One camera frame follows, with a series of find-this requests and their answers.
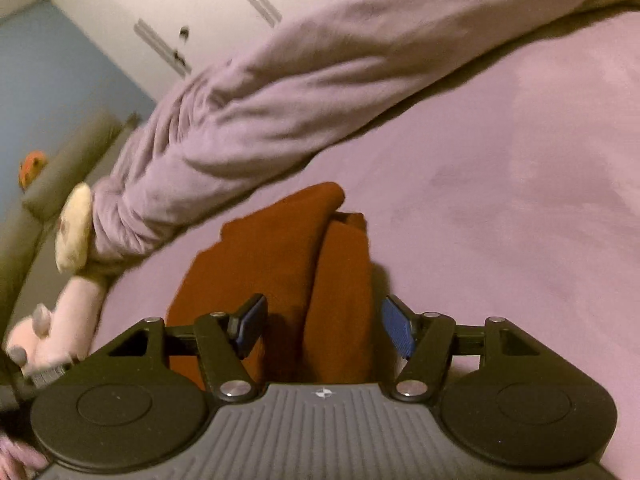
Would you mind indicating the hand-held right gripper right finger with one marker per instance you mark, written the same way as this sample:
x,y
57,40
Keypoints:
x,y
398,327

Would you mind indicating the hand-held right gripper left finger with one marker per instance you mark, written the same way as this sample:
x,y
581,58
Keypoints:
x,y
248,324

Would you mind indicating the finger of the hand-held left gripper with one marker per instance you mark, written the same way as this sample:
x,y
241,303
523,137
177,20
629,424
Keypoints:
x,y
12,385

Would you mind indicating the rust brown buttoned cardigan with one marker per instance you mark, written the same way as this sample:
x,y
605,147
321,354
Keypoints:
x,y
280,260

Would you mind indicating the pink plush toy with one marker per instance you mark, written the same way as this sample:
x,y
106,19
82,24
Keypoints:
x,y
70,320

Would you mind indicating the bed with lilac sheet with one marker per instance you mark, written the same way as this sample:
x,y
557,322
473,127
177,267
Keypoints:
x,y
500,210

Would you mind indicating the cream plush toy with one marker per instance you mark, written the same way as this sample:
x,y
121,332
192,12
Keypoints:
x,y
72,230

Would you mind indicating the orange plush toy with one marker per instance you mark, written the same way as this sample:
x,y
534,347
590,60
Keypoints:
x,y
32,170

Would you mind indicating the grey-green padded headboard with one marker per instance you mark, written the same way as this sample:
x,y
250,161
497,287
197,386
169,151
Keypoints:
x,y
75,160

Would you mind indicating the lilac duvet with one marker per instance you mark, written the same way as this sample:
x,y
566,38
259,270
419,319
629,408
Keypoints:
x,y
325,85

